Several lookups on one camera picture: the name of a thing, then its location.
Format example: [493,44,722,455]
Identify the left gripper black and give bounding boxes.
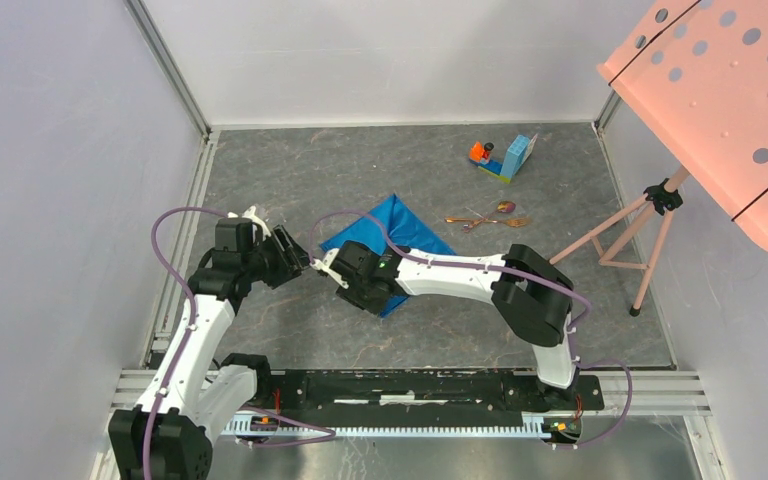
[243,224,315,290]

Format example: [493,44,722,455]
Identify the blue cloth napkin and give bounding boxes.
[319,194,455,318]

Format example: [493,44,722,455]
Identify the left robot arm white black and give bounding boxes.
[108,213,308,479]

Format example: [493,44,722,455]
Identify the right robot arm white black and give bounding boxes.
[313,241,578,408]

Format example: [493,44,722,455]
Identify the iridescent spoon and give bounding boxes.
[462,200,516,233]

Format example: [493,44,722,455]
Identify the toy brick set colourful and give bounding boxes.
[467,135,539,184]

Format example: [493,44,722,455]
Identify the pink perforated music stand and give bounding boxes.
[548,0,768,318]

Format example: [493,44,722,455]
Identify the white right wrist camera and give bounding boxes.
[310,258,349,289]

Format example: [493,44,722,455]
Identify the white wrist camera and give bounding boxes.
[225,206,272,239]
[310,258,349,289]

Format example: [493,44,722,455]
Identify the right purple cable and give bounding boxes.
[307,209,635,450]

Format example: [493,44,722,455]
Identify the purple cable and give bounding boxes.
[307,209,635,450]
[141,206,336,480]

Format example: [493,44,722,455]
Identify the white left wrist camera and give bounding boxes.
[225,206,272,239]

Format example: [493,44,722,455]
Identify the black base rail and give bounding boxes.
[222,369,605,443]

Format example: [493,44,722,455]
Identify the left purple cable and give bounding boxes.
[141,206,336,480]

